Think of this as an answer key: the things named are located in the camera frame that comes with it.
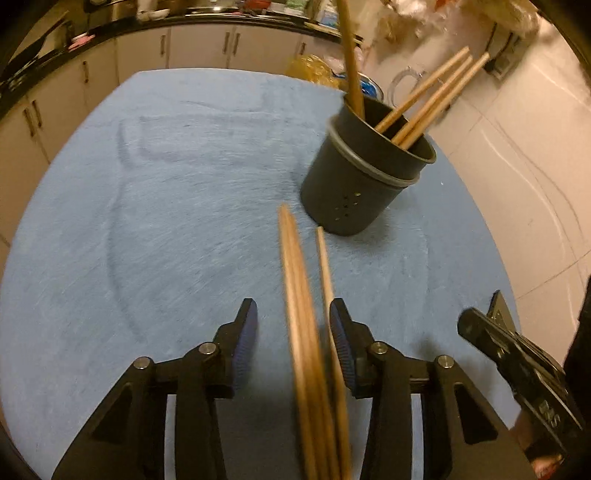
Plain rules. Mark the beige lower kitchen cabinets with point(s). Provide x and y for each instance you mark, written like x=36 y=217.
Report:
x=198 y=46

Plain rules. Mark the long bamboo chopstick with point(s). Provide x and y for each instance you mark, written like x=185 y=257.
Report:
x=295 y=323
x=311 y=369
x=324 y=267

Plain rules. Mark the dark grey utensil holder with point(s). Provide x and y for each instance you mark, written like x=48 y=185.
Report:
x=351 y=184

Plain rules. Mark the wooden cutting board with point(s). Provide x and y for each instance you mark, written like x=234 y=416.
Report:
x=323 y=27

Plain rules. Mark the blue label detergent bottle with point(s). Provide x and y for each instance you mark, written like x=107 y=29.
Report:
x=328 y=14

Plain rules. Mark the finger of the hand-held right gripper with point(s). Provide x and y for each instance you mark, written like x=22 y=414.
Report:
x=501 y=314
x=480 y=332

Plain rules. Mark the plastic bag of flatbread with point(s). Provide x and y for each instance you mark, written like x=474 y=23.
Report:
x=517 y=16

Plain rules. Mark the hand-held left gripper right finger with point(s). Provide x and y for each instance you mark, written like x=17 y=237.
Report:
x=344 y=350

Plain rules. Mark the bunch of wooden chopsticks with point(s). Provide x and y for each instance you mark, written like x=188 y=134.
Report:
x=352 y=69

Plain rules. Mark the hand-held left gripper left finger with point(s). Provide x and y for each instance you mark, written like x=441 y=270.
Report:
x=244 y=341

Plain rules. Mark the pink cloth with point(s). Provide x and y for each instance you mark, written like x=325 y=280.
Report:
x=78 y=45

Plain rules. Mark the blue tablecloth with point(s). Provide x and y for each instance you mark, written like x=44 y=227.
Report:
x=184 y=207

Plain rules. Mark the wall socket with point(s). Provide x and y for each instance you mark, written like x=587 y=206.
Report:
x=508 y=55

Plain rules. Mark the yellow plastic bag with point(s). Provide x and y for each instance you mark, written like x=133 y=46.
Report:
x=311 y=69

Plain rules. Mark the clear plastic measuring cup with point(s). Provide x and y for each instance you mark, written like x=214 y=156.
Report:
x=398 y=87

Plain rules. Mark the black kitchen countertop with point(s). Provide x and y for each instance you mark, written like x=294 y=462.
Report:
x=138 y=25

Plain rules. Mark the person's right hand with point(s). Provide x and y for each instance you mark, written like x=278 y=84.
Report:
x=521 y=429

